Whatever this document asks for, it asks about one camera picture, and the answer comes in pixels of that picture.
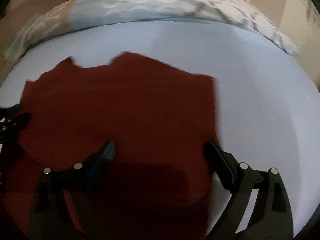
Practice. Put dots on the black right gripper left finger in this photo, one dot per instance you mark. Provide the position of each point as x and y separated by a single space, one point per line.
71 204

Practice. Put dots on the patterned blue beige pillow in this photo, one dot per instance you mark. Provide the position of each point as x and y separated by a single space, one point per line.
76 15

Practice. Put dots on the light blue bed sheet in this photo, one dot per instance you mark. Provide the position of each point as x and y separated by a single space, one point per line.
268 106

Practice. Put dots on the dark red knitted sweater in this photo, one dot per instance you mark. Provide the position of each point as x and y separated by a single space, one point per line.
159 118

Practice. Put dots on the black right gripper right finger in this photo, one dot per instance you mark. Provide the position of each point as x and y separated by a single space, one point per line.
259 207

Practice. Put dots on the beige padded headboard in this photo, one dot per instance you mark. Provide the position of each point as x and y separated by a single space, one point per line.
25 23

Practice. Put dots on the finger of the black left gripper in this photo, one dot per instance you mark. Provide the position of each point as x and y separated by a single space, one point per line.
13 120

